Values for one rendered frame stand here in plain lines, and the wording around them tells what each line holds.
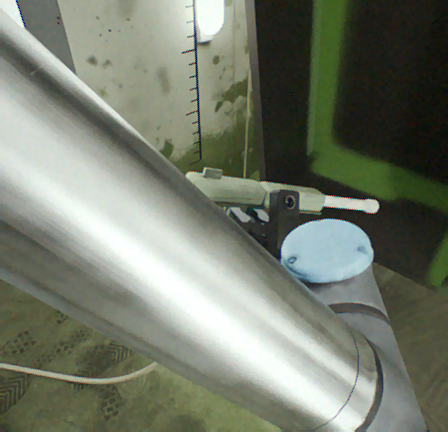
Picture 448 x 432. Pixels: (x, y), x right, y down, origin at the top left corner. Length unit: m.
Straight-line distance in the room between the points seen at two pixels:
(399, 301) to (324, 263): 1.29
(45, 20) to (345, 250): 1.03
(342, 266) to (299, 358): 0.16
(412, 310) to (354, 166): 0.63
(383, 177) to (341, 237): 1.00
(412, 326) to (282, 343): 1.40
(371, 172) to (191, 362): 1.25
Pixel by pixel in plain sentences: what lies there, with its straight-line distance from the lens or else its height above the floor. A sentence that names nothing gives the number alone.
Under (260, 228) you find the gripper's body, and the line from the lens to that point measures 0.61.
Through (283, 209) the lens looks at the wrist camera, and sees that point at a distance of 0.56.
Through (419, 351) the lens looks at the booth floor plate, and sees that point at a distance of 1.53.
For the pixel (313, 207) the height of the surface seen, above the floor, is 0.77.
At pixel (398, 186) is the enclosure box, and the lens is 1.35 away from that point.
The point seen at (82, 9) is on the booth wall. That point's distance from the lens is 1.23.
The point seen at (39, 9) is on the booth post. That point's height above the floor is 1.05.
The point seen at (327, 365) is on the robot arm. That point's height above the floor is 1.05.
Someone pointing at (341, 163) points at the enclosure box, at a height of 0.53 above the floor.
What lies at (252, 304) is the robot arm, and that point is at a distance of 0.17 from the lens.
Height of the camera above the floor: 1.24
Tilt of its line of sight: 40 degrees down
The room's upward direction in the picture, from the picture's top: straight up
